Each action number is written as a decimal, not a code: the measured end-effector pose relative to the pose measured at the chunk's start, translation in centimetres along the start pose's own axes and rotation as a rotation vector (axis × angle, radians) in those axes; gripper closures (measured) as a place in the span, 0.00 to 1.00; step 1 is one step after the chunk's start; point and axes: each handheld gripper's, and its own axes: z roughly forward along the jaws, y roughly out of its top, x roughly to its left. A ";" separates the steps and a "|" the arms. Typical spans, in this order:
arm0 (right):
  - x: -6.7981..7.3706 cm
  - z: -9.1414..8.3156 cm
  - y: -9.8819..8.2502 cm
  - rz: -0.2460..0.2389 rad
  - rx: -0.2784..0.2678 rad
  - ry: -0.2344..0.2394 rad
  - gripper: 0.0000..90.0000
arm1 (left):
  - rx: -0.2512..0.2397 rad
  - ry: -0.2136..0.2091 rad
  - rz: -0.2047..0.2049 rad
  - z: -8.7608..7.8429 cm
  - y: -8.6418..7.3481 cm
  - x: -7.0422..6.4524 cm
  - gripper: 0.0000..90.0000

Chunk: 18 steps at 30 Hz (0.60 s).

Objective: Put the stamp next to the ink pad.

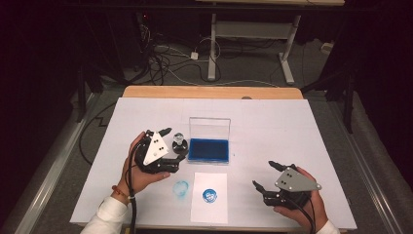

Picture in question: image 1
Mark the white power strip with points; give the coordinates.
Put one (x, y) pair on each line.
(326, 47)

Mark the wooden table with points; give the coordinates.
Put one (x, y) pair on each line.
(195, 92)

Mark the white paper sheet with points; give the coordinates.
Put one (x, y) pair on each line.
(207, 180)

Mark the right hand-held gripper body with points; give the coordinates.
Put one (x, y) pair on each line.
(293, 182)

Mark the aluminium floor rail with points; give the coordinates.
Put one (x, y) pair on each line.
(48, 182)
(367, 169)

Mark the white power adapter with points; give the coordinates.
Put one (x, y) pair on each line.
(194, 55)

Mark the blue ink pad clear case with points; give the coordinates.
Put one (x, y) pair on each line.
(207, 150)

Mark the black metal stand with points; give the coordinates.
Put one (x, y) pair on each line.
(81, 97)
(349, 104)

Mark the person's right hand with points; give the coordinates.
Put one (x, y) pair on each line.
(318, 211)

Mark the person's left hand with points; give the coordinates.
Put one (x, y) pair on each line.
(139, 182)

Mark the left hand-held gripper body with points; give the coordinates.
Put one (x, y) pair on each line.
(156, 149)

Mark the white-legged desk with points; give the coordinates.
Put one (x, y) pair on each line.
(253, 30)

